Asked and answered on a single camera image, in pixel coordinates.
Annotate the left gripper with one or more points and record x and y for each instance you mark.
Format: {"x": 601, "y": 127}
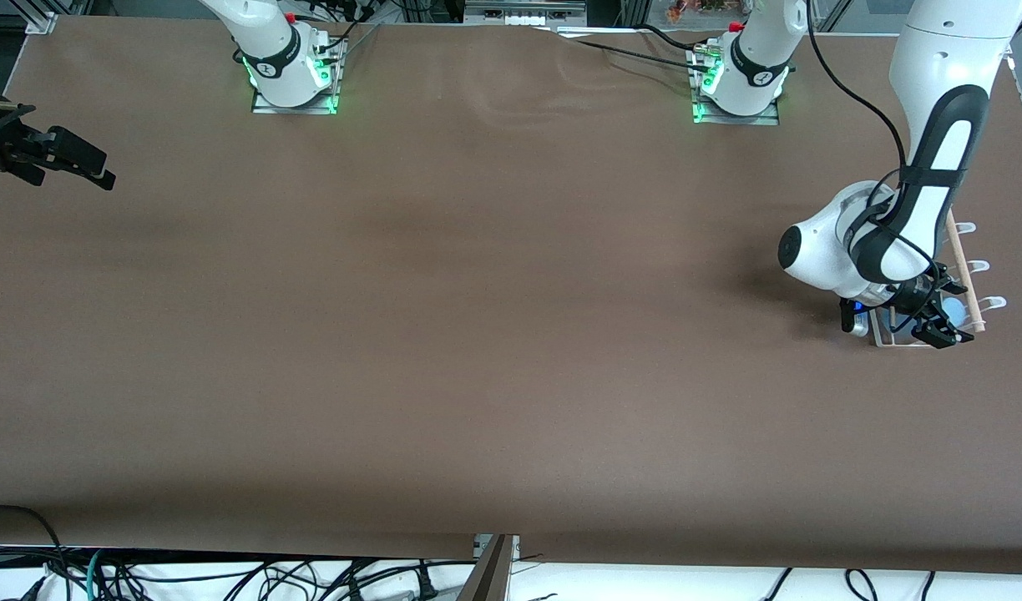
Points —
{"x": 917, "y": 299}

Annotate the blue plastic cup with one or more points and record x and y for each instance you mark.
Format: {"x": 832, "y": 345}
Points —
{"x": 952, "y": 313}

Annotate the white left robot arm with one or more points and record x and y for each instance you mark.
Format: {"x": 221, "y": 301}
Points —
{"x": 937, "y": 67}

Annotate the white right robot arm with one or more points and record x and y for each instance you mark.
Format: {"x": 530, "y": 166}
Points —
{"x": 269, "y": 50}

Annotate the white rack with wooden rod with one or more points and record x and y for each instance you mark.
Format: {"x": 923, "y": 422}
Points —
{"x": 959, "y": 250}

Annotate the orange objects pile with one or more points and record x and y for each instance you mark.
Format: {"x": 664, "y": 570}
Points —
{"x": 695, "y": 8}

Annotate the brown table cover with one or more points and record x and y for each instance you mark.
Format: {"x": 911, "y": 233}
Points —
{"x": 511, "y": 376}

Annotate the white power strip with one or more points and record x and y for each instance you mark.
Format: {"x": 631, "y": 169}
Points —
{"x": 523, "y": 15}

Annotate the metal corner bracket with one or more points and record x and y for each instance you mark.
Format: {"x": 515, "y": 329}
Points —
{"x": 1009, "y": 55}
{"x": 42, "y": 23}

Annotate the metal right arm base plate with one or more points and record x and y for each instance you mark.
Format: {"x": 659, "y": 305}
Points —
{"x": 311, "y": 108}

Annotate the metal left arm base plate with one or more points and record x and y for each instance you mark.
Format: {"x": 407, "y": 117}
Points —
{"x": 766, "y": 120}

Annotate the aluminium profile post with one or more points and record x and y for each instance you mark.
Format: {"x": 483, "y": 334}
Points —
{"x": 490, "y": 576}

